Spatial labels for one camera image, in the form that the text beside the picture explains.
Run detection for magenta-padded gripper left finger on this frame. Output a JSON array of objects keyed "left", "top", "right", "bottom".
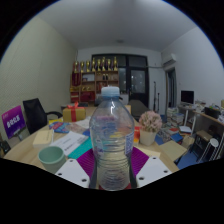
[{"left": 54, "top": 148, "right": 99, "bottom": 190}]

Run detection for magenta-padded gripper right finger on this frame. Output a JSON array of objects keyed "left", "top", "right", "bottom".
[{"left": 128, "top": 146, "right": 173, "bottom": 190}]

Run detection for clear plastic water bottle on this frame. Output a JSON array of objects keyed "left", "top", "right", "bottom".
[{"left": 88, "top": 86, "right": 136, "bottom": 192}]

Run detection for pale yellow notepad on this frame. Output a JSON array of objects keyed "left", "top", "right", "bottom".
[{"left": 141, "top": 146, "right": 162, "bottom": 160}]

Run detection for pale green cup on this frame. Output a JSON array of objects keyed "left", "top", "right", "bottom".
[{"left": 37, "top": 145, "right": 67, "bottom": 174}]

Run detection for wooden stool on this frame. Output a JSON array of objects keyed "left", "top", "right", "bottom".
[{"left": 159, "top": 139, "right": 188, "bottom": 163}]

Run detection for white printed booklet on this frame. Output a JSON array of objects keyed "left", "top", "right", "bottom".
[{"left": 49, "top": 130, "right": 90, "bottom": 156}]

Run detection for beige book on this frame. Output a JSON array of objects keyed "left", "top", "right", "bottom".
[{"left": 32, "top": 128, "right": 55, "bottom": 149}]

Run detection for colourful magazine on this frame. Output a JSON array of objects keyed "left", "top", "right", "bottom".
[{"left": 48, "top": 120, "right": 87, "bottom": 134}]

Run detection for pink flowers in white pot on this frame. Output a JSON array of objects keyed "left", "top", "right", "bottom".
[{"left": 138, "top": 110, "right": 163, "bottom": 147}]

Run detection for yellow gift box red ribbon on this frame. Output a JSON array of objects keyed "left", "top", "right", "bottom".
[{"left": 62, "top": 101, "right": 87, "bottom": 123}]

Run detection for stack of books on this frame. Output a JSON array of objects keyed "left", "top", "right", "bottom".
[{"left": 166, "top": 107, "right": 185, "bottom": 128}]

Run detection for grey upholstered chair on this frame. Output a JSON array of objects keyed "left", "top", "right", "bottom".
[{"left": 128, "top": 99, "right": 150, "bottom": 121}]

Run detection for white round stool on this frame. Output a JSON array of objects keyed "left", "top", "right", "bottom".
[{"left": 200, "top": 137, "right": 220, "bottom": 161}]

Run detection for black office chair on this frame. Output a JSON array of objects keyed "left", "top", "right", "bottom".
[{"left": 22, "top": 97, "right": 64, "bottom": 135}]

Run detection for black tripod stand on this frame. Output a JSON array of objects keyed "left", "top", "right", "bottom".
[{"left": 152, "top": 80, "right": 161, "bottom": 113}]

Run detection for purple sign board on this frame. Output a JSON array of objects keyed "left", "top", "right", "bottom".
[{"left": 1, "top": 105, "right": 27, "bottom": 140}]

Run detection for wooden side desk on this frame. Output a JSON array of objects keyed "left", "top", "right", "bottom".
[{"left": 176, "top": 103, "right": 224, "bottom": 141}]

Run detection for black computer monitor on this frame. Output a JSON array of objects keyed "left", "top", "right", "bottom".
[{"left": 180, "top": 90, "right": 195, "bottom": 105}]

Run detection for wooden shelf unit with trophies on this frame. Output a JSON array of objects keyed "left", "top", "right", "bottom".
[{"left": 69, "top": 56, "right": 120, "bottom": 104}]

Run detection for dark glass door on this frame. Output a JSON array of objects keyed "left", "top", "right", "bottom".
[{"left": 91, "top": 53, "right": 150, "bottom": 108}]

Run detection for white wall air conditioner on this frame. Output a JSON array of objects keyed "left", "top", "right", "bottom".
[{"left": 161, "top": 53, "right": 178, "bottom": 70}]

